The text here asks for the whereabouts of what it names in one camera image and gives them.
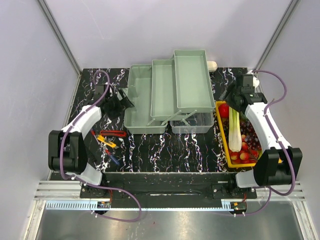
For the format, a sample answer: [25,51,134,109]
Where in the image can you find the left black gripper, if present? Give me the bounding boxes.
[106,88,134,120]

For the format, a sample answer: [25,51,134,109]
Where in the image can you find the clear grey plastic toolbox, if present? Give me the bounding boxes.
[123,50,215,135]

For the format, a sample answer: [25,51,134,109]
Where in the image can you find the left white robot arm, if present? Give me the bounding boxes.
[48,83,134,198]

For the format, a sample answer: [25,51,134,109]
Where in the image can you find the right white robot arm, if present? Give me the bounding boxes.
[215,74,303,198]

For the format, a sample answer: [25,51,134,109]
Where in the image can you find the red tomato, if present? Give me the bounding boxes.
[218,103,229,119]

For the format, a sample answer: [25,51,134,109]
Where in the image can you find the napa cabbage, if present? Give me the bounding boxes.
[206,60,218,73]

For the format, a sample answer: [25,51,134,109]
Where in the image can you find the dark purple grape bunch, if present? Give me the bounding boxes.
[222,118,262,151]

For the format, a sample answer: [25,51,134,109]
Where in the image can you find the yellow utility knife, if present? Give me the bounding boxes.
[97,135,118,149]

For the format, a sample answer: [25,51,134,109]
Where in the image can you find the green celery stalk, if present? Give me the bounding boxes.
[228,107,242,152]

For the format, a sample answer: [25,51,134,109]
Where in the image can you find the black marble pattern mat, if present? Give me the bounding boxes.
[67,67,252,173]

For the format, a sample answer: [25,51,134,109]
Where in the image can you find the red lychee fruits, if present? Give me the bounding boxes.
[229,142,260,164]

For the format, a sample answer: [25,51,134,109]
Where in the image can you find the yellow plastic basket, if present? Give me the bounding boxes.
[215,101,262,168]

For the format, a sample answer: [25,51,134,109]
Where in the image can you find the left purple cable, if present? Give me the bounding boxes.
[59,69,143,224]

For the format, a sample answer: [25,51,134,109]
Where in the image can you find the purple cable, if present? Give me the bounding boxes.
[233,69,297,217]
[59,69,143,224]

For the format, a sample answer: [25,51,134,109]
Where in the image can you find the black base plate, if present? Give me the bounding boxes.
[79,171,258,203]

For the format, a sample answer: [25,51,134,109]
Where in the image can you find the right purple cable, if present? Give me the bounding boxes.
[233,69,297,217]

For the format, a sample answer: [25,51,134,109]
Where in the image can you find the aluminium frame rail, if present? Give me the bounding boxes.
[34,180,306,212]

